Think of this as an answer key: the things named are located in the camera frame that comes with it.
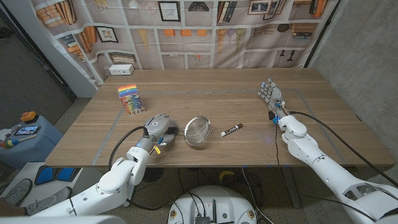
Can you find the black smartphone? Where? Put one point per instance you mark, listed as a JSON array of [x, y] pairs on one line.
[[28, 130]]

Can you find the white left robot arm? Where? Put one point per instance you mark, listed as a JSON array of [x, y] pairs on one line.
[[118, 180]]

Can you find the white power outlet box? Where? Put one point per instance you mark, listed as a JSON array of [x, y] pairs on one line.
[[121, 69]]

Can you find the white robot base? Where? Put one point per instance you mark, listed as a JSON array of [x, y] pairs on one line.
[[214, 202]]

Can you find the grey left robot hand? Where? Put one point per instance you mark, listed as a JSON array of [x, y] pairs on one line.
[[157, 126]]

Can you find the blue storage box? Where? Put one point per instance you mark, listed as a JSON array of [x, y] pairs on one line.
[[34, 149]]

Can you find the printed bookshelf backdrop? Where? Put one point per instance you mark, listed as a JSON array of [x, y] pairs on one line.
[[202, 43]]

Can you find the grey table leg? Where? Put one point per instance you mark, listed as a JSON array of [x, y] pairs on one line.
[[290, 186]]

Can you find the black backdrop stand pole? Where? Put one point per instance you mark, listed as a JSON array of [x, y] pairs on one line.
[[321, 32]]

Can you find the orange and black block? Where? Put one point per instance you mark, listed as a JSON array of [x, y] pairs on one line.
[[29, 117]]

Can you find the black round fan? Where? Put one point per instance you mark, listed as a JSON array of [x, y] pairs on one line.
[[152, 175]]

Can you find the white robot torso cover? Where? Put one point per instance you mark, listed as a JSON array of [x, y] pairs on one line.
[[62, 220]]

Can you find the yellow object under table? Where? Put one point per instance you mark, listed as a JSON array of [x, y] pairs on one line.
[[226, 174]]

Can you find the white table leg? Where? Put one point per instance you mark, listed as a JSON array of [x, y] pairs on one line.
[[128, 199]]

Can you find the brown marker white cap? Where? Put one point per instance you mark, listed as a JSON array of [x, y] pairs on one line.
[[231, 130]]

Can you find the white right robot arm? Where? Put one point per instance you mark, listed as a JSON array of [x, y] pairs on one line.
[[317, 157]]

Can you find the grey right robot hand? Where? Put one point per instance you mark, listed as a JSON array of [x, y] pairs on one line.
[[274, 96]]

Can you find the grey sneaker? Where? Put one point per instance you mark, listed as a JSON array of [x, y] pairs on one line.
[[17, 191], [49, 202]]

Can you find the rainbow marker box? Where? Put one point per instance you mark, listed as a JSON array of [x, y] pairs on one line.
[[131, 99]]

